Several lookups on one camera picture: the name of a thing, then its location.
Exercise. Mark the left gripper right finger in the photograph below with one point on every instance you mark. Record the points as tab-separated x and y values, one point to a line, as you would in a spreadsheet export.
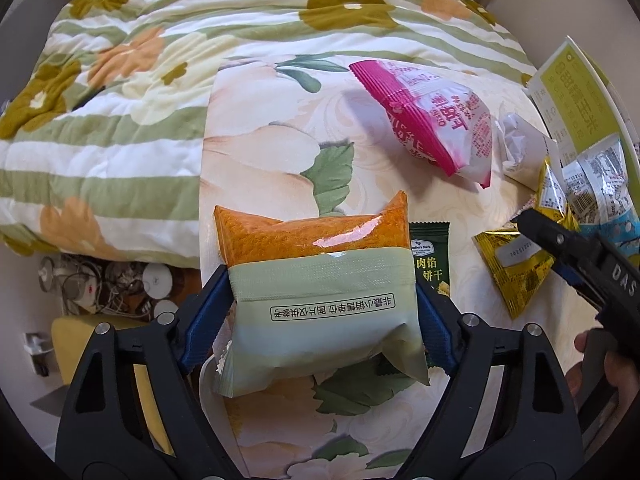
506	412

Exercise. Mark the green white cardboard box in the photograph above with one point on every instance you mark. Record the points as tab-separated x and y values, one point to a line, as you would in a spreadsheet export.
580	106

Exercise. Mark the gold yellow snack bag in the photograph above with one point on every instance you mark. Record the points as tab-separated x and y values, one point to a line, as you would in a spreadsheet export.
517	265

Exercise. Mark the yellow stool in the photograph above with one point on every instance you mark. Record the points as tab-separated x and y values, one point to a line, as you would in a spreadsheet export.
104	380

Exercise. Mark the orange green snack bag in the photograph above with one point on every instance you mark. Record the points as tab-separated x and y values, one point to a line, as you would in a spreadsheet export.
317	294

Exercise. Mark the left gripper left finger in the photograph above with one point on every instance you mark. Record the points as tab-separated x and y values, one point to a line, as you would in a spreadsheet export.
171	347

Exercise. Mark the dark green biscuit pack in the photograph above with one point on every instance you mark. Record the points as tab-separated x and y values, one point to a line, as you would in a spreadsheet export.
429	246

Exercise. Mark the pink white Oishi bag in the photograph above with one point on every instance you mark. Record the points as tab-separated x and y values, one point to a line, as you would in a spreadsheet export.
433	117

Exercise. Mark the floral green striped quilt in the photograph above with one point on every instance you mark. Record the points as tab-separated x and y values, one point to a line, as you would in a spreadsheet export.
101	149

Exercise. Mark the person's right hand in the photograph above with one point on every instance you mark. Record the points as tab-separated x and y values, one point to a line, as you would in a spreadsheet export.
620	373

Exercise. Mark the white paper receipt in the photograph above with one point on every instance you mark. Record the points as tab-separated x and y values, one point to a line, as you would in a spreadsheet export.
524	148

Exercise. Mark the blue white snack bag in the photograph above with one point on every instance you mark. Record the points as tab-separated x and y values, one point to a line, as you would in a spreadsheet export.
598	193

